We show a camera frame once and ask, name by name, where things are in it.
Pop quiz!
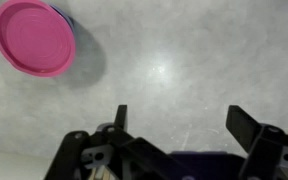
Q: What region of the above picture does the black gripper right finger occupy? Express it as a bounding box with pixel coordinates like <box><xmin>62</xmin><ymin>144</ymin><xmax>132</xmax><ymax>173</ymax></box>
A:
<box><xmin>226</xmin><ymin>105</ymin><xmax>288</xmax><ymax>180</ymax></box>

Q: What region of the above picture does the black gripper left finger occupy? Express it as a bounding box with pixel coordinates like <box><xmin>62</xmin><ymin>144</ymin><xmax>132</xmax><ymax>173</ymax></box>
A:
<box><xmin>44</xmin><ymin>105</ymin><xmax>191</xmax><ymax>180</ymax></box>

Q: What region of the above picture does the pink round plastic lid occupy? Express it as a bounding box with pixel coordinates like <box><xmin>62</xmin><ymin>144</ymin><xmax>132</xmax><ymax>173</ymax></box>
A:
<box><xmin>0</xmin><ymin>0</ymin><xmax>76</xmax><ymax>77</ymax></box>

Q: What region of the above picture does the blue plastic bowl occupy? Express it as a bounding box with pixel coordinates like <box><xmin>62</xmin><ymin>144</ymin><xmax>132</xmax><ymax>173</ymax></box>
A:
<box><xmin>50</xmin><ymin>4</ymin><xmax>75</xmax><ymax>34</ymax></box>

